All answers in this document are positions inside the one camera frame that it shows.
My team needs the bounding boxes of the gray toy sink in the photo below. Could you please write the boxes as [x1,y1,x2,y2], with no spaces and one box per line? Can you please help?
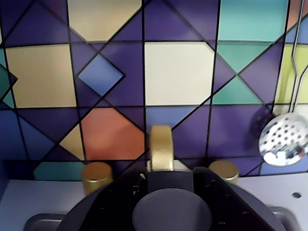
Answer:
[24,206,295,231]

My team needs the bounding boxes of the gray lid with knob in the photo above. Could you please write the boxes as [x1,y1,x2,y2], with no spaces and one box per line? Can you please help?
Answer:
[57,168,284,231]

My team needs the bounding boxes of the steel skimmer spoon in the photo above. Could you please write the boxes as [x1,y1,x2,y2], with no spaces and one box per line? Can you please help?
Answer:
[258,0,308,167]

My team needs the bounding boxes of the gold faucet spout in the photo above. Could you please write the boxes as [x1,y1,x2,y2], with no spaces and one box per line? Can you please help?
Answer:
[149,124,174,173]

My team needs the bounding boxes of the gold faucet knob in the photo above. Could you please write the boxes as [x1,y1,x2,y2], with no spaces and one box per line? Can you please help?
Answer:
[81,161,113,194]
[208,160,241,185]

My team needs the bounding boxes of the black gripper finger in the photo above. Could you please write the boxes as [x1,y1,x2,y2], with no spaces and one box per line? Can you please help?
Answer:
[69,170,148,231]
[193,167,270,231]

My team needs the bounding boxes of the colourful geometric tile backsplash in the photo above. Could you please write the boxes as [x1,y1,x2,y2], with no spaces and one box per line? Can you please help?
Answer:
[0,0,308,183]

